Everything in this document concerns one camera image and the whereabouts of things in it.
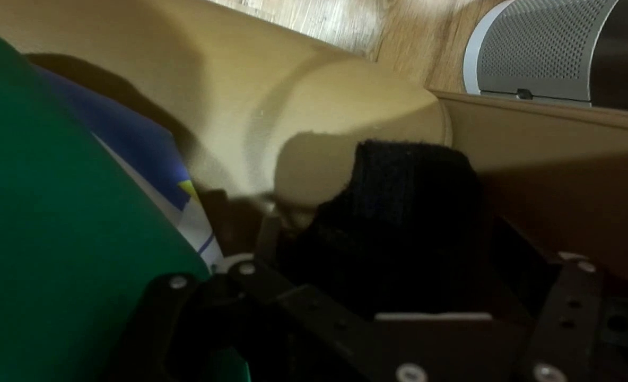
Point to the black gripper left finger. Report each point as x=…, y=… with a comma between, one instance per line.
x=258, y=324

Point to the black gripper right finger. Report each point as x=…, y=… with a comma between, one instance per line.
x=591, y=331

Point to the black sock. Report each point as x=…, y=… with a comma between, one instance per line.
x=407, y=226

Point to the cream canvas tote bag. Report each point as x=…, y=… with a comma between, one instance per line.
x=60, y=234

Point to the white bladeless tower fan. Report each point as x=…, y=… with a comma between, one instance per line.
x=540, y=49

